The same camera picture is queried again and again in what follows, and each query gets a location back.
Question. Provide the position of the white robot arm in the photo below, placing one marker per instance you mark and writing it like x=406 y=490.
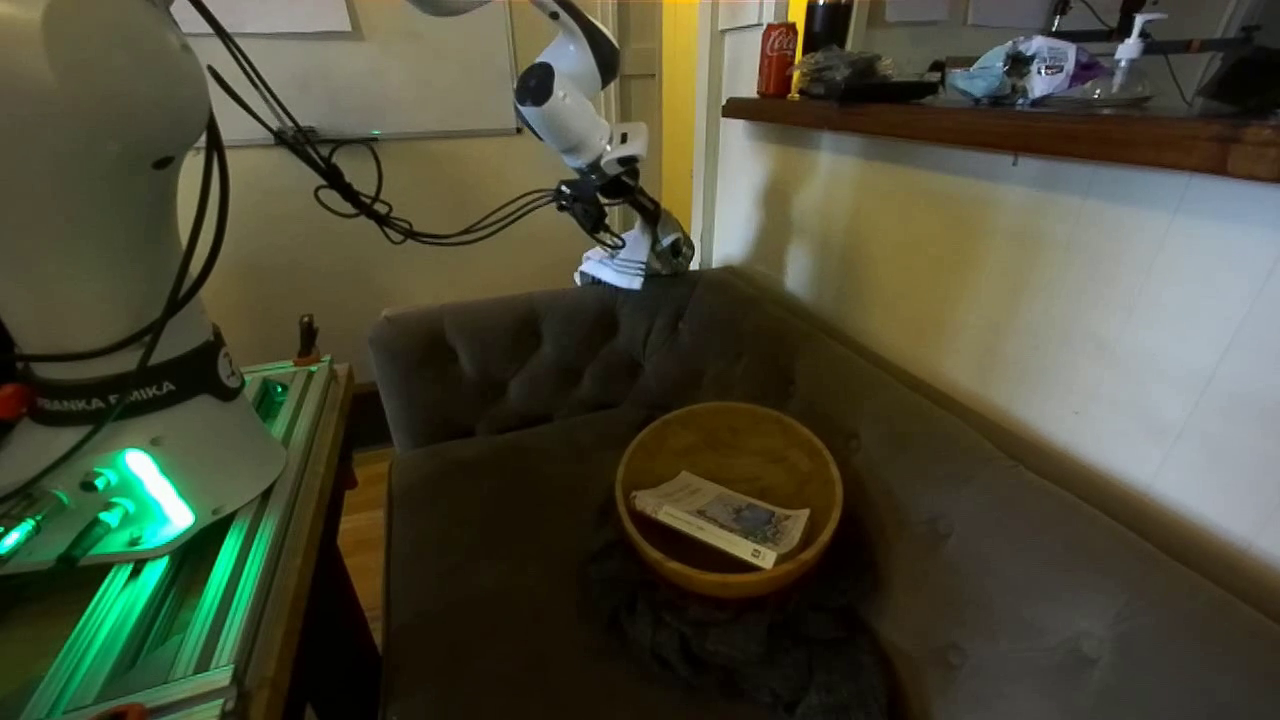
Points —
x=127 y=421

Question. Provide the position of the dark grey cloth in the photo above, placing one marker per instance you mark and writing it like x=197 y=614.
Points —
x=802 y=654

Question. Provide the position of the wooden counter shelf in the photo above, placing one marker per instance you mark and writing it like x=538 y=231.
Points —
x=1239 y=151

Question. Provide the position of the aluminium robot mounting table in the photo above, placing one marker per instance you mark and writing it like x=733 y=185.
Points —
x=104 y=625

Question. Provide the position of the red soda can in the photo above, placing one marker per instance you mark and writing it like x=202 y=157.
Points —
x=776 y=54

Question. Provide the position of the white and green towel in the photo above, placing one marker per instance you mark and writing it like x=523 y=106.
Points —
x=647 y=249

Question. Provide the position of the paper packet in bowl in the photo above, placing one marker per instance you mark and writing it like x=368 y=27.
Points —
x=720 y=516

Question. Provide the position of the crumpled plastic bag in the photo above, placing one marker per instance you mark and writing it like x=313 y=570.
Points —
x=1027 y=71

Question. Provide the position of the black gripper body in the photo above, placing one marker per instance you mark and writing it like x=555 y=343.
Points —
x=611 y=203

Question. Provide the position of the wooden bowl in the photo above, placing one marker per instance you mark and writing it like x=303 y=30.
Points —
x=748 y=448

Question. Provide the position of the grey tufted sofa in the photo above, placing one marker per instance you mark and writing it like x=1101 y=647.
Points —
x=997 y=590

